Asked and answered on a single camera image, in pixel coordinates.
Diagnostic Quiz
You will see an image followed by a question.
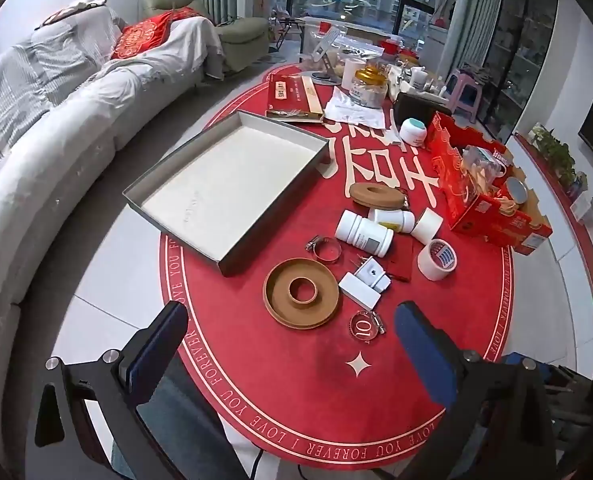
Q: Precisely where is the grey shallow cardboard box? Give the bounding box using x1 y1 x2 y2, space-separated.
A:
122 110 333 277

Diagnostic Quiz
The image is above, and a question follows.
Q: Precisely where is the large white plastic bottle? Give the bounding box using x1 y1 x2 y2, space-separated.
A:
335 210 394 257

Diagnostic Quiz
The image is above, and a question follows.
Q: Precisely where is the round red table mat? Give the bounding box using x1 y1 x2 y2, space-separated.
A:
158 57 515 464

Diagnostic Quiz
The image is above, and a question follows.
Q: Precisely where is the round clear glass token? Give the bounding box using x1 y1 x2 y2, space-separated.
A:
348 311 380 344

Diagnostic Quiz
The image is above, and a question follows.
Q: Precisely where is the small white yellow-label bottle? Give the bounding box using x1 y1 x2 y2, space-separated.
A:
367 208 416 234

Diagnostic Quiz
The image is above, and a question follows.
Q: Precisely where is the white plug adapter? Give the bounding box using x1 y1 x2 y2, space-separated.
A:
355 256 392 292

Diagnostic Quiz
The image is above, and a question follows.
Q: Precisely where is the white paper cup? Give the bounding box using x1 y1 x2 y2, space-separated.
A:
341 57 365 91

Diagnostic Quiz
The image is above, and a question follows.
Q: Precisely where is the long red gift box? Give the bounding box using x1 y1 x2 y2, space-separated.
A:
266 73 325 124

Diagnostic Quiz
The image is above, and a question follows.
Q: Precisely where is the black pouch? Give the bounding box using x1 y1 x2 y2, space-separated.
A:
393 91 452 128

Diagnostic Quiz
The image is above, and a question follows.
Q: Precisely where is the glass jar gold lid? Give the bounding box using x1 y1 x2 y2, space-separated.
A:
348 65 390 110

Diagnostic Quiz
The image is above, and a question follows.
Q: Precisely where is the green potted plant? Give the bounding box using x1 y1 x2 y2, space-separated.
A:
528 123 577 187

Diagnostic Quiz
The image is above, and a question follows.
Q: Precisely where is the small red box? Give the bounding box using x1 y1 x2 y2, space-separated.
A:
385 234 427 284

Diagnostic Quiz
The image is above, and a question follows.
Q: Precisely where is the red carton box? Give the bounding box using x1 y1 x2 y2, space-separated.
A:
429 111 553 257

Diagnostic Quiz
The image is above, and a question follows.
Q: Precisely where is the pink plastic stool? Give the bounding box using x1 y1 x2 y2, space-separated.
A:
445 69 485 121

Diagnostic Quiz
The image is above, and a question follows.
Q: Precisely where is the blue-print white tape roll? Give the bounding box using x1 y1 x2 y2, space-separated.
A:
417 240 458 281

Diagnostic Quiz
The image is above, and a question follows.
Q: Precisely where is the grey covered sofa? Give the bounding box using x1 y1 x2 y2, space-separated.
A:
0 0 226 306

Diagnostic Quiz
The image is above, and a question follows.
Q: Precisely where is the small white box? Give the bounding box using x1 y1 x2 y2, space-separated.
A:
338 272 381 310

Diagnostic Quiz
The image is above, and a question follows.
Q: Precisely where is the white jar teal lid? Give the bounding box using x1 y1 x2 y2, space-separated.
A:
399 117 428 148

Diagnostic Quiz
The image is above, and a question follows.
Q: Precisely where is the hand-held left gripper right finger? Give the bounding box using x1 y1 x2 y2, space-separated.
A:
393 301 564 480

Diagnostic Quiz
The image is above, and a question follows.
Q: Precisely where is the red patterned cushion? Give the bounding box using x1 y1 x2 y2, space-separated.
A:
110 8 200 61

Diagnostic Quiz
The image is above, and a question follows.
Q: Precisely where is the crumpled white paper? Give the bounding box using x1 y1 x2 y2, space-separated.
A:
323 87 388 129

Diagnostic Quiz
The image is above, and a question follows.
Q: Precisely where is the metal hose clamp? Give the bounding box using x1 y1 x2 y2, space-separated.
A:
304 236 342 263

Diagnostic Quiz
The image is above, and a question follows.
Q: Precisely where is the green recliner armchair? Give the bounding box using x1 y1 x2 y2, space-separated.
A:
143 0 270 75

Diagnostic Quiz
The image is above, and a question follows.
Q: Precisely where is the large brown cork ring dish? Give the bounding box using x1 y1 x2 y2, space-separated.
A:
263 258 342 331

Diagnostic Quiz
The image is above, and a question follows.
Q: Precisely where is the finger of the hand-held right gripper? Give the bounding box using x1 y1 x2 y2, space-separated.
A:
500 351 577 397

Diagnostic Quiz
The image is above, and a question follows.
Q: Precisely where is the white side table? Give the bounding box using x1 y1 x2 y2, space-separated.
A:
295 15 429 57

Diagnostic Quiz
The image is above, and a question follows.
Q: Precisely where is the plain white tape roll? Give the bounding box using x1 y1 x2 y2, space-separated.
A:
409 210 445 241

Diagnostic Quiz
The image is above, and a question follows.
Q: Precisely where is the silver phone stand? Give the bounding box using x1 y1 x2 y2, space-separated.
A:
309 27 345 84

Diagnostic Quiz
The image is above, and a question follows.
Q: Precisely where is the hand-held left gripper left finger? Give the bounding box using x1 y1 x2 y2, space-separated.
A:
34 301 197 480

